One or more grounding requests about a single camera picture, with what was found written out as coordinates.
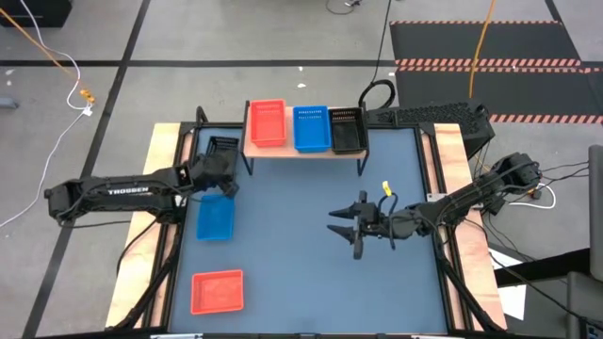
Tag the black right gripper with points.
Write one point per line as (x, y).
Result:
(359, 247)

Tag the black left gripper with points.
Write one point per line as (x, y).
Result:
(214, 172)

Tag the black slotted plastic basket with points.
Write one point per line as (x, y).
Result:
(221, 143)
(348, 134)

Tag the blue slotted plastic basket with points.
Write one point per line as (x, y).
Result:
(214, 219)
(311, 132)

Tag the orange slotted plastic basket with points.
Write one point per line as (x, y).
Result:
(216, 292)
(267, 124)

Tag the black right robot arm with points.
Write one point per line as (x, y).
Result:
(461, 200)

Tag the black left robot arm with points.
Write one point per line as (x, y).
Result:
(122, 193)

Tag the wooden table side board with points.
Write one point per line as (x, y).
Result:
(452, 141)
(160, 141)

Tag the black perforated computer case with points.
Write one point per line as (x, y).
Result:
(433, 113)

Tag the white paper sheet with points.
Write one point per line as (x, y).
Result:
(513, 301)

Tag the black box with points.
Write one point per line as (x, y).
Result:
(33, 11)

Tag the black hazard-striped floor mat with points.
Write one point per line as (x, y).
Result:
(518, 42)

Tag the wooden shelf with black frame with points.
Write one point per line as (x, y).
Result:
(268, 151)

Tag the black frame strut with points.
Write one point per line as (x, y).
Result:
(464, 292)
(151, 287)

